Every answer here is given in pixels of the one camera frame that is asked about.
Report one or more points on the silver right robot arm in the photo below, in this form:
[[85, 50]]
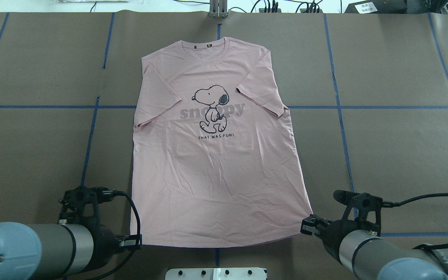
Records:
[[370, 257]]

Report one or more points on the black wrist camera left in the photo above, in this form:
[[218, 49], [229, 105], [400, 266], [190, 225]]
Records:
[[80, 205]]

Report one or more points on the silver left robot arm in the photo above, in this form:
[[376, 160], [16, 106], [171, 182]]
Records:
[[52, 251]]

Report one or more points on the aluminium frame post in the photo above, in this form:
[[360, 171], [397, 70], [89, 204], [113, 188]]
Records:
[[218, 9]]

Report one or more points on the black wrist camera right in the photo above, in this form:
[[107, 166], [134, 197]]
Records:
[[363, 202]]

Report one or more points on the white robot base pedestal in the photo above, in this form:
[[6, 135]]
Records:
[[240, 273]]

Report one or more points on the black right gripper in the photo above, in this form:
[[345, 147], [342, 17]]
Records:
[[333, 231]]

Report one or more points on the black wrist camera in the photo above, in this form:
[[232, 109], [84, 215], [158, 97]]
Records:
[[363, 202], [80, 205]]

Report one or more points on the pink Snoopy t-shirt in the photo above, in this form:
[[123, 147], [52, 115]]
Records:
[[215, 163]]

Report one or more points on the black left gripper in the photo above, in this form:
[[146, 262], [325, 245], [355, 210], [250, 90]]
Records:
[[104, 238]]

